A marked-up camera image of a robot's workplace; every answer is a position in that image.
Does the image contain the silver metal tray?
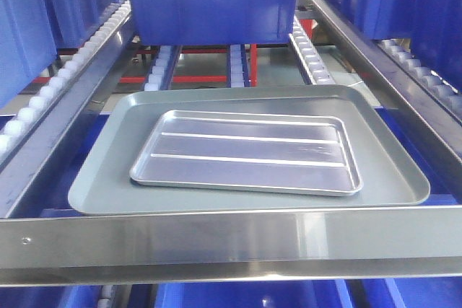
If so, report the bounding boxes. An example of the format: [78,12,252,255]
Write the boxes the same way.
[130,110,363,196]

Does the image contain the large grey tray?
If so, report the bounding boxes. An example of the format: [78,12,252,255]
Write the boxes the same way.
[68,84,430,215]

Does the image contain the centre white roller track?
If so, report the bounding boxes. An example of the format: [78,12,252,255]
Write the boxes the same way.
[227,44,250,87]

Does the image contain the white roller track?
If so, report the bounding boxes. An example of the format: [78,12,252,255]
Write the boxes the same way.
[144,45,182,91]
[227,44,250,87]
[378,40,461,121]
[289,17,335,85]
[1,0,131,162]

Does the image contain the blue bin centre back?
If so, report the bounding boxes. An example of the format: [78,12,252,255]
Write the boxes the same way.
[130,0,296,45]

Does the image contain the left white roller track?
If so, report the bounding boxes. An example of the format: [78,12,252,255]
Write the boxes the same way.
[1,0,131,162]

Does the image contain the right white roller track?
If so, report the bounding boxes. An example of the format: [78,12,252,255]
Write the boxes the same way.
[378,40,461,121]

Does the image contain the large blue bin left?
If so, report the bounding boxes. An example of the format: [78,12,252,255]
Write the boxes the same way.
[1,0,56,106]

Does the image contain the blue bin right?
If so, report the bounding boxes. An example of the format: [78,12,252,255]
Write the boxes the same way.
[328,0,461,89]

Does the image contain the red floor frame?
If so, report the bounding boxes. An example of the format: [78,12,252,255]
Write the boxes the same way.
[25,43,258,87]

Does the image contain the steel flow rack frame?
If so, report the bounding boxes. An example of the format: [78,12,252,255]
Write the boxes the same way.
[1,0,461,286]

